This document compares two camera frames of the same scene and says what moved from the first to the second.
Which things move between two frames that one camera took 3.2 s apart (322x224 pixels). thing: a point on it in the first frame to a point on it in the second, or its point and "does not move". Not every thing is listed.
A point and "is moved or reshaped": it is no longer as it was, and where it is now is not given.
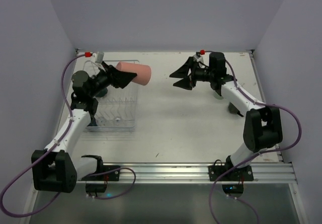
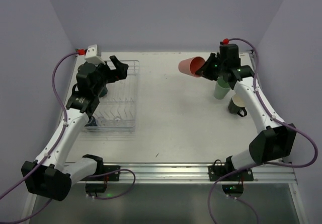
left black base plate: (112, 176) does not move
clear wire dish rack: (116, 110) does not move
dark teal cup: (102, 93) does not move
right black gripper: (192, 72) to (210, 66)
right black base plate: (239, 174) does not move
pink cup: (143, 72) is moved or reshaped
